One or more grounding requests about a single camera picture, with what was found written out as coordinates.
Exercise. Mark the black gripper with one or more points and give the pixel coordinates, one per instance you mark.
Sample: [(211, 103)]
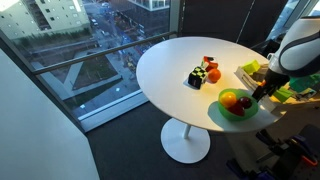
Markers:
[(273, 81)]

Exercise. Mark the wooden box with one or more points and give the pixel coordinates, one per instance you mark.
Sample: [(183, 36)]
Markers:
[(270, 103)]

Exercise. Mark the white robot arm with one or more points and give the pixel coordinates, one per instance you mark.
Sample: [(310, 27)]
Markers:
[(297, 56)]

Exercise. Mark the lime green block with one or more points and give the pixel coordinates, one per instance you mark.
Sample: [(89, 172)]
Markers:
[(251, 67)]

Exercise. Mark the dark red plum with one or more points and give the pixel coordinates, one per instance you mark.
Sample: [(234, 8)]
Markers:
[(245, 102)]

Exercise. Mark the green plastic bowl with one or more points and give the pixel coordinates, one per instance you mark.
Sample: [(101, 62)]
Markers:
[(250, 112)]

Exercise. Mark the red apple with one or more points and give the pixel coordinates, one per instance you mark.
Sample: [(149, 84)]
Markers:
[(237, 109)]

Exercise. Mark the yellow lemon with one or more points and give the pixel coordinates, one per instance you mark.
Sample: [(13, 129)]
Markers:
[(228, 99)]

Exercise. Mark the orange ball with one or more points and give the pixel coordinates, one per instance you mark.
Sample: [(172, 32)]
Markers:
[(214, 75)]

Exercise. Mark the red green soft cube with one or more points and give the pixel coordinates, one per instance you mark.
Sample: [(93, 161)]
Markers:
[(208, 63)]

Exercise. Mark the black checkered soft cube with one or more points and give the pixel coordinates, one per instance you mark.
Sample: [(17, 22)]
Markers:
[(197, 77)]

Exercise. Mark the window railing bar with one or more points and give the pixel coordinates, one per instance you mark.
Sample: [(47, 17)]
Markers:
[(100, 53)]

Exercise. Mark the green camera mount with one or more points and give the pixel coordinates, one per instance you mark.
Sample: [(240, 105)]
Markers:
[(300, 84)]

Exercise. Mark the black clamp orange handles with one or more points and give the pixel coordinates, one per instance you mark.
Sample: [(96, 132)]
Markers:
[(291, 152)]

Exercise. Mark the white table pedestal base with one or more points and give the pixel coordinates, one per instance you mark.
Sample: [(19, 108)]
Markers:
[(183, 142)]

